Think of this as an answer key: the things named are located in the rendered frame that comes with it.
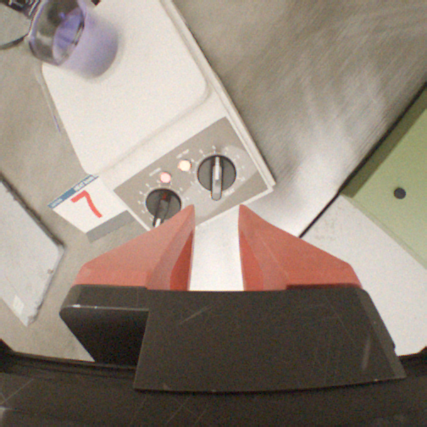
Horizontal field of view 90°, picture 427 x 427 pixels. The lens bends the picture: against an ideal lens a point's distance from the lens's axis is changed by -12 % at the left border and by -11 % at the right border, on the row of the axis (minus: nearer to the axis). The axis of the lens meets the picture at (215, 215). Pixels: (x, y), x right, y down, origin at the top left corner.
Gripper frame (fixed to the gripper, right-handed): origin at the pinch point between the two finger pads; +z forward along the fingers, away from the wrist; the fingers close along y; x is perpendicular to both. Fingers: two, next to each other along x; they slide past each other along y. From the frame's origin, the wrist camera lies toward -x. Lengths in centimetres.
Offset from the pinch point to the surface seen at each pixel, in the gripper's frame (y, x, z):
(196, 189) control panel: 1.8, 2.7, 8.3
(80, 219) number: 16.8, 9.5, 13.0
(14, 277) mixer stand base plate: 33.6, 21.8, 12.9
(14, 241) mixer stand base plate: 31.9, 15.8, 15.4
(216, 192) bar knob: 0.0, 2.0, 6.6
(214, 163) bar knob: 0.1, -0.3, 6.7
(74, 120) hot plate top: 11.6, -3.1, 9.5
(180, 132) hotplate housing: 2.8, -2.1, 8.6
